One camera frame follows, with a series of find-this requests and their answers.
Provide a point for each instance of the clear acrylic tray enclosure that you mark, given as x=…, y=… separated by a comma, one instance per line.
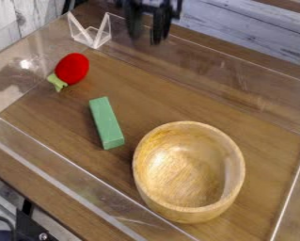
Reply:
x=52, y=159

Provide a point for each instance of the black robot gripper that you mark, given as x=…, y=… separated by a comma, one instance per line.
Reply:
x=165, y=10

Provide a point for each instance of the red plush strawberry toy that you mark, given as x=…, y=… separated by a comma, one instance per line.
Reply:
x=70, y=71

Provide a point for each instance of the green rectangular block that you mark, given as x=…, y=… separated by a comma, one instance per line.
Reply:
x=107, y=126

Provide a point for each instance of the wooden bowl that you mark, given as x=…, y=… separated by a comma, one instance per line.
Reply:
x=189, y=170

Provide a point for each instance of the black table clamp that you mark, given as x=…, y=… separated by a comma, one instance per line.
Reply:
x=28, y=229

